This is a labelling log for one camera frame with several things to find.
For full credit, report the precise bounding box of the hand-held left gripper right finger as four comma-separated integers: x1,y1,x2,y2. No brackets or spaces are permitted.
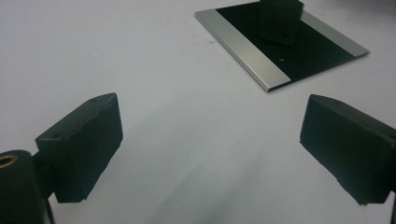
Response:
299,93,396,206

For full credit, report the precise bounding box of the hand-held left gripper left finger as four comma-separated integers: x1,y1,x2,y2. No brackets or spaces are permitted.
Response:
35,92,124,203

